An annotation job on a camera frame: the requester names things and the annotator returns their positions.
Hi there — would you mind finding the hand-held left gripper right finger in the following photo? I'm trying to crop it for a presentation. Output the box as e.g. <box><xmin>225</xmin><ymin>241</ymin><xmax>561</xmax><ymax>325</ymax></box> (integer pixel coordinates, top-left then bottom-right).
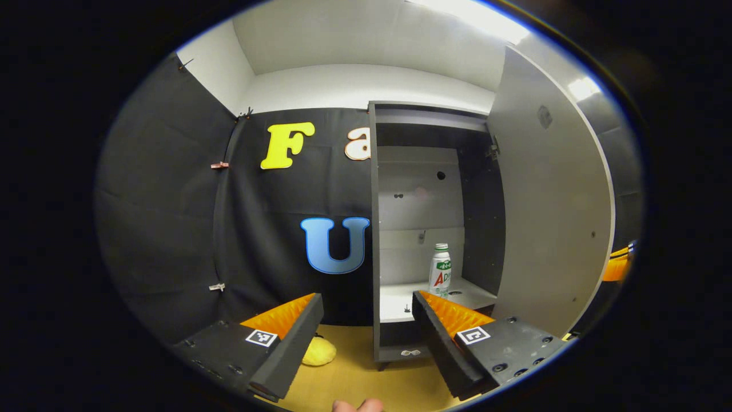
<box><xmin>412</xmin><ymin>290</ymin><xmax>576</xmax><ymax>402</ymax></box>

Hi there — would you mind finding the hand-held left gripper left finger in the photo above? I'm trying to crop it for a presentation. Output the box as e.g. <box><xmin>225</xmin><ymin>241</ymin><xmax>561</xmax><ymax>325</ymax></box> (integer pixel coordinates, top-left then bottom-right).
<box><xmin>172</xmin><ymin>293</ymin><xmax>325</xmax><ymax>404</ymax></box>

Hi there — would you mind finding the white bottle green label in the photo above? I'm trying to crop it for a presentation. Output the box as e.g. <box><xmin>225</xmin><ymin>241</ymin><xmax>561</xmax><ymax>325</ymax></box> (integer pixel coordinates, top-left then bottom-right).
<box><xmin>429</xmin><ymin>243</ymin><xmax>452</xmax><ymax>299</ymax></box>

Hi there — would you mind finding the beige cabinet door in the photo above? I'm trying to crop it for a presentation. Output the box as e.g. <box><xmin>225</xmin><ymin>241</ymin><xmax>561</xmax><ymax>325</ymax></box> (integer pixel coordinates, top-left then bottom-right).
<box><xmin>486</xmin><ymin>46</ymin><xmax>616</xmax><ymax>338</ymax></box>

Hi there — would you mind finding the yellow plush toy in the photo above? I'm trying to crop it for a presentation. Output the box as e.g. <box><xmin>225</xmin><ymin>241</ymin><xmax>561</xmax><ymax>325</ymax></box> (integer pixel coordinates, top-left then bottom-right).
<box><xmin>301</xmin><ymin>336</ymin><xmax>337</xmax><ymax>367</ymax></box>

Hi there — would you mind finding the small ceiling light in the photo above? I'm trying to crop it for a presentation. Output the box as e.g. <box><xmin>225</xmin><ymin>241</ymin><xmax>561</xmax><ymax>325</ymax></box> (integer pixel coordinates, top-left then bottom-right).
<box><xmin>567</xmin><ymin>76</ymin><xmax>601</xmax><ymax>102</ymax></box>

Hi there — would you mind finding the black backdrop cloth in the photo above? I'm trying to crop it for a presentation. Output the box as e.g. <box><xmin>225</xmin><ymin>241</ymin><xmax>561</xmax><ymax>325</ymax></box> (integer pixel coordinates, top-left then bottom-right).
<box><xmin>94</xmin><ymin>51</ymin><xmax>644</xmax><ymax>345</ymax></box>

